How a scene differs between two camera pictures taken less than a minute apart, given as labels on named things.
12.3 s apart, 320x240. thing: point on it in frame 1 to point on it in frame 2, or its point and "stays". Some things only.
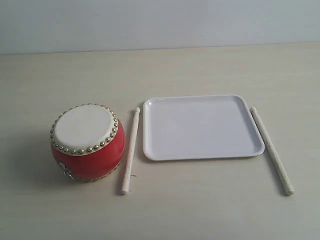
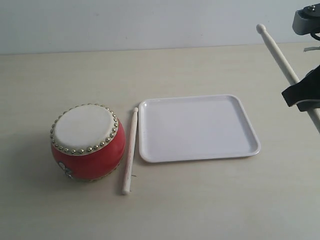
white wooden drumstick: [288, 190] to [314, 110]
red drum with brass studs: [88, 141] stays
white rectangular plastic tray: [199, 126] stays
